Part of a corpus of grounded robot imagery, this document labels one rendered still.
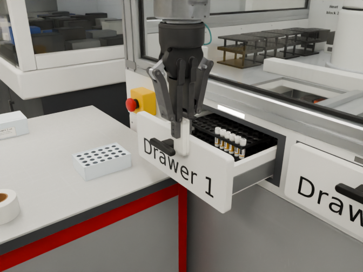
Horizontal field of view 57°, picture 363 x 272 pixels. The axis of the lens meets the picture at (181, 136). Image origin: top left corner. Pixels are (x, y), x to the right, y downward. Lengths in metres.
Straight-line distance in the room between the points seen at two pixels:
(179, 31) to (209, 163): 0.23
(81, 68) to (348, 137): 1.06
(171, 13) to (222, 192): 0.30
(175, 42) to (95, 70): 0.92
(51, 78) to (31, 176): 0.56
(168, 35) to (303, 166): 0.32
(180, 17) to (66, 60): 0.90
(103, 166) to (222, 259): 0.40
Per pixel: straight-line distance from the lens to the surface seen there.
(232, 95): 0.73
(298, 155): 0.63
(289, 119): 0.65
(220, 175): 0.58
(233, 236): 0.89
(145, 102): 0.96
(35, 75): 1.36
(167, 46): 0.55
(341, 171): 0.60
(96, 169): 0.84
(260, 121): 0.69
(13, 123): 1.15
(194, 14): 0.53
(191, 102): 0.60
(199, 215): 0.97
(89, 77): 1.43
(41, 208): 0.78
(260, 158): 0.66
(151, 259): 0.97
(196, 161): 0.62
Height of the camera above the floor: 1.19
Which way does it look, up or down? 24 degrees down
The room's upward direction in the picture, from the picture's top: straight up
